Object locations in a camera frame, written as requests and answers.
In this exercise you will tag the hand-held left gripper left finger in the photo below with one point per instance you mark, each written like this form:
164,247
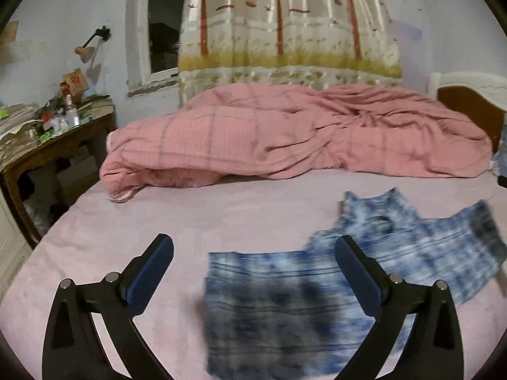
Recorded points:
152,273

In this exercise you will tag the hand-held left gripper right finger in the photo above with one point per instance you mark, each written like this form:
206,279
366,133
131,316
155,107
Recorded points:
356,273

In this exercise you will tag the blue plaid shirt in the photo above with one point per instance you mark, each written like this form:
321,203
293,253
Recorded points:
277,285

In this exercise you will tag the bed with pink sheet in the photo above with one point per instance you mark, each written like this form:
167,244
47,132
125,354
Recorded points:
119,213

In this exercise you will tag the brown wooden desk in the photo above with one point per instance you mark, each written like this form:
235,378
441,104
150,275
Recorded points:
51,146

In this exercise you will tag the pink checked quilt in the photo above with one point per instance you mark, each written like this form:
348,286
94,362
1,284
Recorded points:
257,138

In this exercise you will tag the small white bottle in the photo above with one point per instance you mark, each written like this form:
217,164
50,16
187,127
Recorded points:
59,124

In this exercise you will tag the clear plastic bottle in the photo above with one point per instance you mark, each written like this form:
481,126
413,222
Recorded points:
72,116

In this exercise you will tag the stack of books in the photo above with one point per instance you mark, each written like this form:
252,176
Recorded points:
99,105

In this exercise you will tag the blue floral pillow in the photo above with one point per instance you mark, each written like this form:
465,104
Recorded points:
502,146

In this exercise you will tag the white and brown headboard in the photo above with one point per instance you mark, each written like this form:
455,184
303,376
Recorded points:
463,99

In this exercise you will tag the pink desk lamp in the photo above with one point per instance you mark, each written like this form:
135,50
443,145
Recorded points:
84,53

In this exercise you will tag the white framed window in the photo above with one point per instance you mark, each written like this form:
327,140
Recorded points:
162,27

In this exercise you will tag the tree print curtain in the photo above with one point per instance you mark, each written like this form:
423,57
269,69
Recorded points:
309,27

